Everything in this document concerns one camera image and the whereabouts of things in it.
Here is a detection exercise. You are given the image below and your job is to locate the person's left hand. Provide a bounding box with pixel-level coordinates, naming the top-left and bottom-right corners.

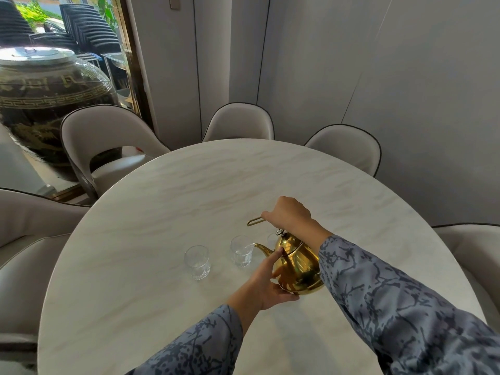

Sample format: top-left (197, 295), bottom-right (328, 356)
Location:
top-left (243, 247), bottom-right (300, 312)

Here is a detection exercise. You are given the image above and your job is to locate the person's right hand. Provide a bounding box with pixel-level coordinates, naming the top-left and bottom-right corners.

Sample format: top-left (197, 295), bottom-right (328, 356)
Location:
top-left (261, 196), bottom-right (318, 236)

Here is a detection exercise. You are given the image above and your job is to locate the gold metal teapot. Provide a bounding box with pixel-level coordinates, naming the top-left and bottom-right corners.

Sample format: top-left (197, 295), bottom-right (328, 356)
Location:
top-left (247, 216), bottom-right (327, 296)

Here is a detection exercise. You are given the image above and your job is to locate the person's right forearm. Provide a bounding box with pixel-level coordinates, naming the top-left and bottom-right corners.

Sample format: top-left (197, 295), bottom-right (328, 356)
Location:
top-left (299, 220), bottom-right (500, 375)

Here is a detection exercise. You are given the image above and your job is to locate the person's left forearm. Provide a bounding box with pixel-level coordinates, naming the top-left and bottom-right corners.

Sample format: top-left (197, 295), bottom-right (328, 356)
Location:
top-left (124, 287), bottom-right (270, 375)

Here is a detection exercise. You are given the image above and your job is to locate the clear cut glass tumbler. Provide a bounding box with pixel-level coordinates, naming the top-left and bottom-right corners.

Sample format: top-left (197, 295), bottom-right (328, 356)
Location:
top-left (230, 235), bottom-right (254, 268)
top-left (184, 245), bottom-right (211, 281)

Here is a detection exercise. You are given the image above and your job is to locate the beige upholstered dining chair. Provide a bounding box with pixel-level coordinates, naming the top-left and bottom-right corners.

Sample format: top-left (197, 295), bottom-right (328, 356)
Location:
top-left (202, 102), bottom-right (276, 143)
top-left (60, 104), bottom-right (172, 202)
top-left (303, 124), bottom-right (382, 178)
top-left (431, 223), bottom-right (500, 332)
top-left (0, 187), bottom-right (93, 365)

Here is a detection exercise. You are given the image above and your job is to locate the large dark patterned ceramic jar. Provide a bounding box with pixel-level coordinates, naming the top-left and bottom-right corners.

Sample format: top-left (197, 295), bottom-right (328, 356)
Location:
top-left (0, 54), bottom-right (120, 183)

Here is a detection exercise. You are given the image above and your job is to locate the stack of dark chairs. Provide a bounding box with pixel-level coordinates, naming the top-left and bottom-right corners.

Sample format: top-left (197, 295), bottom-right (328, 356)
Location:
top-left (0, 0), bottom-right (31, 48)
top-left (44, 1), bottom-right (122, 64)

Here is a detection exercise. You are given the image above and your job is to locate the silver metal jar lid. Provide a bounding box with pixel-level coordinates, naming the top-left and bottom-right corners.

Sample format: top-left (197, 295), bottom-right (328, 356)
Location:
top-left (0, 45), bottom-right (77, 63)

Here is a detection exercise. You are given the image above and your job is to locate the gold metal door frame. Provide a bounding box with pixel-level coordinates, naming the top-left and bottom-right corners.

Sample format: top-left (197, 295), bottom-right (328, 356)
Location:
top-left (116, 0), bottom-right (158, 131)

